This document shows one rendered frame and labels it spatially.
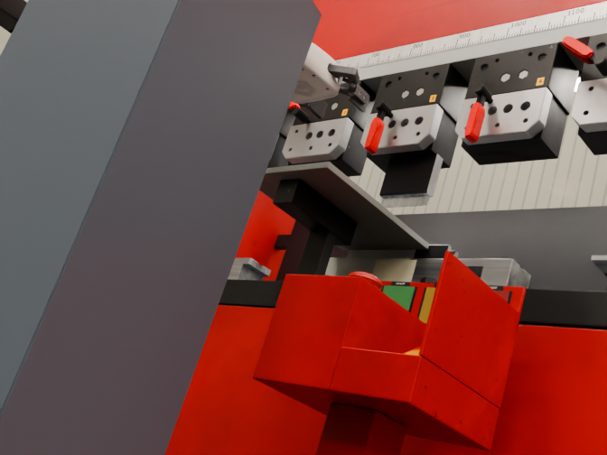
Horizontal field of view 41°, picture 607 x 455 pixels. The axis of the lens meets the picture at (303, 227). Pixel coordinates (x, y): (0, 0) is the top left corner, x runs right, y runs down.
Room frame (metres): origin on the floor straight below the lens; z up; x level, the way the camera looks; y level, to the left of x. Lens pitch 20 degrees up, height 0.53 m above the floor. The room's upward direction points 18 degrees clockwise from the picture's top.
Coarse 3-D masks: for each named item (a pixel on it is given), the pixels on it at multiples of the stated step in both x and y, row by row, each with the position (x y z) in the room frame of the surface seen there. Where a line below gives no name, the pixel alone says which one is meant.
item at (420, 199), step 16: (400, 160) 1.29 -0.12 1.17; (416, 160) 1.27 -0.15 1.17; (432, 160) 1.24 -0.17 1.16; (400, 176) 1.29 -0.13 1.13; (416, 176) 1.26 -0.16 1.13; (432, 176) 1.24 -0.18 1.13; (384, 192) 1.30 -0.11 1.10; (400, 192) 1.28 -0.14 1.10; (416, 192) 1.25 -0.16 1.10; (432, 192) 1.25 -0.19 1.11
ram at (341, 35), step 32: (320, 0) 1.51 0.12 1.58; (352, 0) 1.44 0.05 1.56; (384, 0) 1.37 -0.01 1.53; (416, 0) 1.31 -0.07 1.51; (448, 0) 1.25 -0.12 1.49; (480, 0) 1.20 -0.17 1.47; (512, 0) 1.15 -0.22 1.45; (544, 0) 1.10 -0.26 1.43; (576, 0) 1.06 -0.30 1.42; (320, 32) 1.49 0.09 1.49; (352, 32) 1.41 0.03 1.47; (384, 32) 1.35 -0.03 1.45; (416, 32) 1.29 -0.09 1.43; (448, 32) 1.24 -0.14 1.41; (544, 32) 1.09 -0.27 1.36; (576, 32) 1.05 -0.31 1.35; (384, 64) 1.33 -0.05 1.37; (416, 64) 1.27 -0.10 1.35; (576, 64) 1.11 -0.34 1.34
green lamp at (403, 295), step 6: (384, 288) 0.96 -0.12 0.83; (390, 288) 0.95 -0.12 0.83; (396, 288) 0.94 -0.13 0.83; (402, 288) 0.94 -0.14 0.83; (408, 288) 0.93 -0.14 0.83; (414, 288) 0.93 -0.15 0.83; (390, 294) 0.95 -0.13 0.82; (396, 294) 0.94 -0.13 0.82; (402, 294) 0.94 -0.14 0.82; (408, 294) 0.93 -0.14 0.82; (396, 300) 0.94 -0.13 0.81; (402, 300) 0.93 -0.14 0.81; (408, 300) 0.93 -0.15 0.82; (402, 306) 0.93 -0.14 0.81; (408, 306) 0.93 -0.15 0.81
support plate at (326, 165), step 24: (288, 168) 1.08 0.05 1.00; (312, 168) 1.05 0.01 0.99; (336, 168) 1.04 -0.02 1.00; (264, 192) 1.19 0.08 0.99; (336, 192) 1.10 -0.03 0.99; (360, 192) 1.08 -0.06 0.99; (360, 216) 1.16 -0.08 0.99; (384, 216) 1.13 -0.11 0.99; (360, 240) 1.26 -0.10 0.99; (384, 240) 1.23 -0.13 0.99; (408, 240) 1.19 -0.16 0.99
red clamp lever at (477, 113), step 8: (480, 88) 1.11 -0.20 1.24; (480, 96) 1.12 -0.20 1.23; (488, 96) 1.12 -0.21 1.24; (480, 104) 1.11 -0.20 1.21; (472, 112) 1.11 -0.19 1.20; (480, 112) 1.11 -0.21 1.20; (472, 120) 1.11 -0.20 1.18; (480, 120) 1.11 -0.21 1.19; (472, 128) 1.11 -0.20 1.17; (480, 128) 1.12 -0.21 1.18; (472, 136) 1.11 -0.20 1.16
